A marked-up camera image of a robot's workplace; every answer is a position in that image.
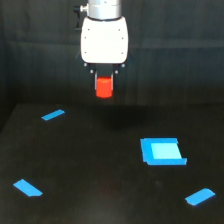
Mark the blue tape strip far left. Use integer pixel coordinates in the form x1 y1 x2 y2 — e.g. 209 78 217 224
41 109 65 121

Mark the blue tape square patch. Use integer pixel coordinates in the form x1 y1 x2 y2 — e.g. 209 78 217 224
140 138 187 166

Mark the blue tape strip near right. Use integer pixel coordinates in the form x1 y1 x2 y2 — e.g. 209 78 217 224
185 188 215 206

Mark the blue tape strip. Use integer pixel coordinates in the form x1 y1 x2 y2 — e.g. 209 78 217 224
185 188 215 206
41 109 65 121
13 179 42 197

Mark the blue tape strip near left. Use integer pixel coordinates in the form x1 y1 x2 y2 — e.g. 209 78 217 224
13 179 42 197

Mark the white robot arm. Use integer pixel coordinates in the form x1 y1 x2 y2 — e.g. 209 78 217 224
74 0 129 98

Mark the red cylinder block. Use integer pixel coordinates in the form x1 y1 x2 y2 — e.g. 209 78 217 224
96 77 112 98

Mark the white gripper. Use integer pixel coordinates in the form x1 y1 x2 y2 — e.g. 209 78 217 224
80 17 129 92

